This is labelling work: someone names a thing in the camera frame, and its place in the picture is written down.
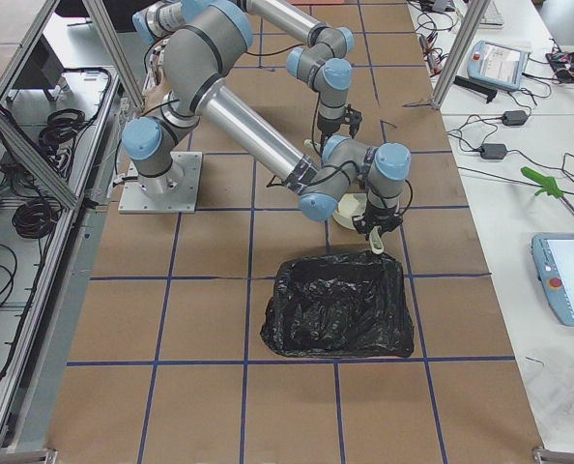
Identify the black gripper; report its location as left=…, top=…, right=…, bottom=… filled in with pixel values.
left=352, top=202, right=403, bottom=238
left=316, top=104, right=362, bottom=145

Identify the pale green dustpan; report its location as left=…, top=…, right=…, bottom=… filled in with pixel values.
left=332, top=193, right=385, bottom=254

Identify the black bag lined bin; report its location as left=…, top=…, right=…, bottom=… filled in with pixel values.
left=260, top=250, right=415, bottom=359

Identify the black power adapter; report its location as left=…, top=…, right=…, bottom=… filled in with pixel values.
left=479, top=143, right=508, bottom=160
left=501, top=110, right=530, bottom=127

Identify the green plastic tool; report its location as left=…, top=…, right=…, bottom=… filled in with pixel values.
left=520, top=166, right=564, bottom=199

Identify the blue teach pendant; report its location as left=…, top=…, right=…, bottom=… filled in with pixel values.
left=467, top=41, right=529, bottom=91
left=531, top=233, right=574, bottom=327

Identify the aluminium frame post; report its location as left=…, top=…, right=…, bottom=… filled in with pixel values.
left=429, top=0, right=490, bottom=110

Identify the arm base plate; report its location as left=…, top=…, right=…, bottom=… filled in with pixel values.
left=118, top=151, right=203, bottom=214

